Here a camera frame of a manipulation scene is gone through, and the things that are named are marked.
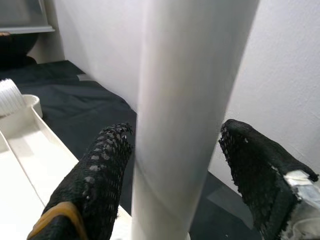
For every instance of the stainless steel container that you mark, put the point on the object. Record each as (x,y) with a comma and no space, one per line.
(20,15)

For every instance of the white ribbed plastic tabletop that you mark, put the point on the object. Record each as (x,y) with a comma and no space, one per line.
(15,187)

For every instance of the black tablecloth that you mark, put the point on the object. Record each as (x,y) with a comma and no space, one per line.
(82,100)

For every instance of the white plastic table leg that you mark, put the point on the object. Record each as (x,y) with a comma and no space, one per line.
(180,100)
(10,100)

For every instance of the clear tape patch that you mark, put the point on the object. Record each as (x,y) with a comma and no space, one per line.
(81,77)

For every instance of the tan rubber band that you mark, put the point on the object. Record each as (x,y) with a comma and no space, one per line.
(62,206)

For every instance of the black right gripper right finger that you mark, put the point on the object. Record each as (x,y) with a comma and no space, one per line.
(262,175)

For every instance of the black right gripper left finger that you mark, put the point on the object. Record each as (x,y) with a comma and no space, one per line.
(90,185)

